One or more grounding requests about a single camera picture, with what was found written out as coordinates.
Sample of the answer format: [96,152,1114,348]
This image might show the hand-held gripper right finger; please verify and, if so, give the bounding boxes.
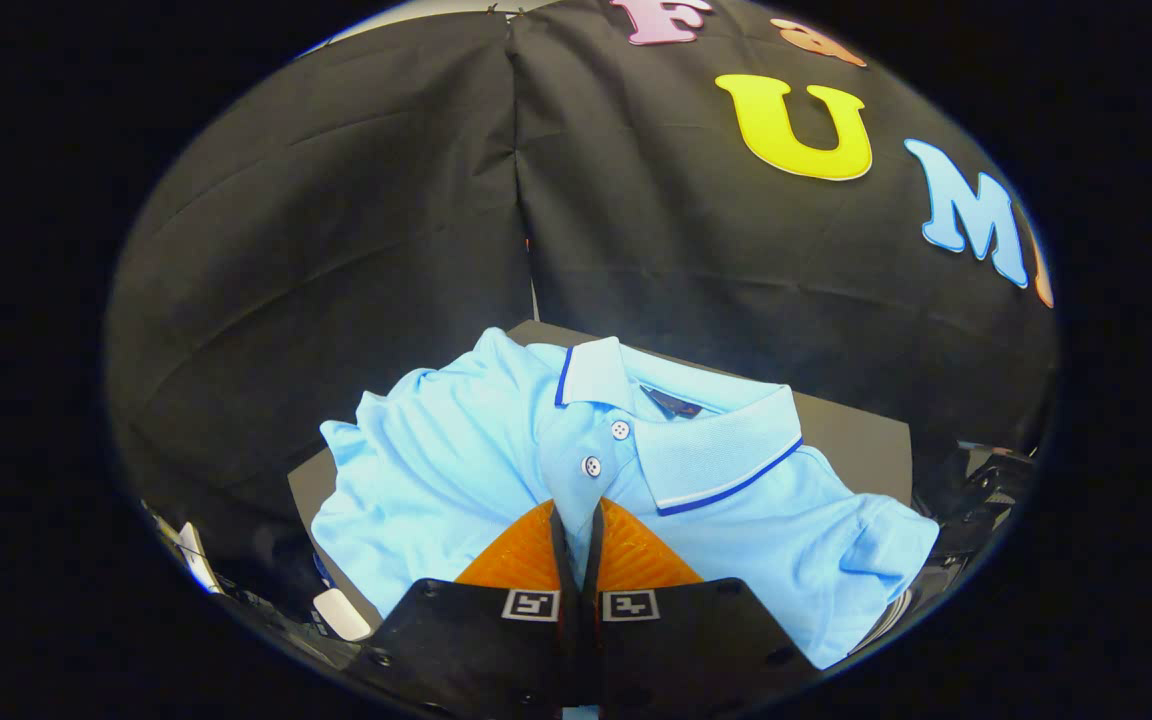
[581,500,822,716]

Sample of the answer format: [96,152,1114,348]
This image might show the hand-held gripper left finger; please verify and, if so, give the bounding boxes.
[351,500,582,716]

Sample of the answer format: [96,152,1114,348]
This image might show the light blue polo shirt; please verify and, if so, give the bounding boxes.
[311,327,940,671]

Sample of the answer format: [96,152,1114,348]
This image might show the grey top-load washing machine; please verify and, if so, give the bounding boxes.
[876,440,1037,651]

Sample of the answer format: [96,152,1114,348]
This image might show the dark cabinet with beige door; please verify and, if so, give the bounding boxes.
[286,320,912,646]

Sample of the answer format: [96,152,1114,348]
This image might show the black backdrop cloth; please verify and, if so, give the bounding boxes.
[104,0,1057,561]

